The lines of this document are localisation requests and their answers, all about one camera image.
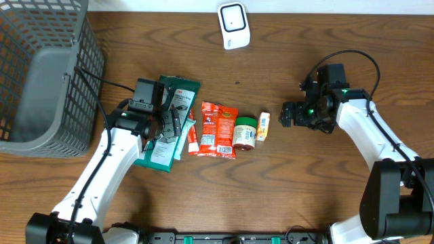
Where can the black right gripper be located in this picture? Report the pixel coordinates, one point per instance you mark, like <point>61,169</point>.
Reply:
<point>300,118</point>

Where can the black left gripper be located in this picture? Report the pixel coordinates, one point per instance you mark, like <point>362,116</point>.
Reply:
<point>175,121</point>

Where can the white green 3M package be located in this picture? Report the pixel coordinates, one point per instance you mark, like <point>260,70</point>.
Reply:
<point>179,95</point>

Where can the red tube package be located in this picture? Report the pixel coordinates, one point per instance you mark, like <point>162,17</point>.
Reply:
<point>193,146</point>

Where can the small orange white box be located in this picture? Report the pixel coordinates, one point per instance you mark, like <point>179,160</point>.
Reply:
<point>263,126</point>

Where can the red candy bag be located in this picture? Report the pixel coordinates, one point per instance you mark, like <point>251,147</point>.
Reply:
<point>217,132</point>

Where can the green lid white jar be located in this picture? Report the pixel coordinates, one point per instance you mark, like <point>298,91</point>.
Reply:
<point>244,134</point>

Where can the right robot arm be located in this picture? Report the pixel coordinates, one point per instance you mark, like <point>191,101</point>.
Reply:
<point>398,198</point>

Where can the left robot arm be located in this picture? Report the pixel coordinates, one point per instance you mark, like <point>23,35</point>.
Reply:
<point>79,217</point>

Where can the white barcode scanner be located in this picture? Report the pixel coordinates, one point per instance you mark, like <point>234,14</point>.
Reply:
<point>234,25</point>

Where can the grey plastic mesh basket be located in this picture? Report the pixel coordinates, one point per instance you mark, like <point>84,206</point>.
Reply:
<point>51,64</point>

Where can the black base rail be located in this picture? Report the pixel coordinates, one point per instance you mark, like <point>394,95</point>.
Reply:
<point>173,238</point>

